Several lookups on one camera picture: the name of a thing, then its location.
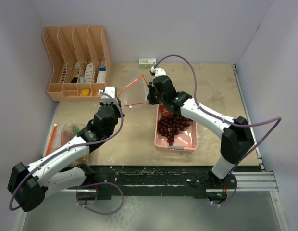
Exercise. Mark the blue white box in organizer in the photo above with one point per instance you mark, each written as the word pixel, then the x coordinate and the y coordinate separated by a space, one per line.
pixel 101 77

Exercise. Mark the small green white box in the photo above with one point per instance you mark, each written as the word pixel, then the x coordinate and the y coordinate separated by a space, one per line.
pixel 147 62

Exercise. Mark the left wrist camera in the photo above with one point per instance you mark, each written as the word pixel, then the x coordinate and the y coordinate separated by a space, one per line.
pixel 108 95

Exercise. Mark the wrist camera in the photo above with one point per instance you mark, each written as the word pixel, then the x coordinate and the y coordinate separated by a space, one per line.
pixel 156 72
pixel 108 95

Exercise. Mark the pink perforated plastic basket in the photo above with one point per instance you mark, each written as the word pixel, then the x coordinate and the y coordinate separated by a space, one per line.
pixel 190 148

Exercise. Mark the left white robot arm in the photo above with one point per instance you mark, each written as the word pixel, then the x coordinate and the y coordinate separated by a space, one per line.
pixel 30 184

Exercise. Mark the orange toy pineapple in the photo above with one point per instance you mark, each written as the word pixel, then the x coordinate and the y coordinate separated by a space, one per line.
pixel 75 128

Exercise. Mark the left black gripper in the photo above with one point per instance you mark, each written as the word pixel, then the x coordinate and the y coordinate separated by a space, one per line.
pixel 114 106

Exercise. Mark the red purple grape bunch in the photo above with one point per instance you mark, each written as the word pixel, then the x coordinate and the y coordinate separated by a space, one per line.
pixel 172 129

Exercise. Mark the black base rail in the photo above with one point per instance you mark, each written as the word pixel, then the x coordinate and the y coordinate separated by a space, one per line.
pixel 151 180

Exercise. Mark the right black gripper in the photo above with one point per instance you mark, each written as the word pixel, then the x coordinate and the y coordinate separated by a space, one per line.
pixel 152 101

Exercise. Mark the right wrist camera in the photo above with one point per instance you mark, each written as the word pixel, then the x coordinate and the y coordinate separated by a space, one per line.
pixel 156 72

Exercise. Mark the white bottle in organizer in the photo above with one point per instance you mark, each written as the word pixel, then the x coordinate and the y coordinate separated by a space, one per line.
pixel 89 73

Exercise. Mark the peach plastic file organizer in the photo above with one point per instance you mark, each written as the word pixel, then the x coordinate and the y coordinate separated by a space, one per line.
pixel 70 49

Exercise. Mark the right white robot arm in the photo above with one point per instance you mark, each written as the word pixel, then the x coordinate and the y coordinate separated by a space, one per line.
pixel 235 135

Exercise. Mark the yellow block in organizer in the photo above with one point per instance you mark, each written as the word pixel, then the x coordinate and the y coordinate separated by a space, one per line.
pixel 85 92

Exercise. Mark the red yellow mango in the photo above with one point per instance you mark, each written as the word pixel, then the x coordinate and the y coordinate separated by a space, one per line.
pixel 66 134

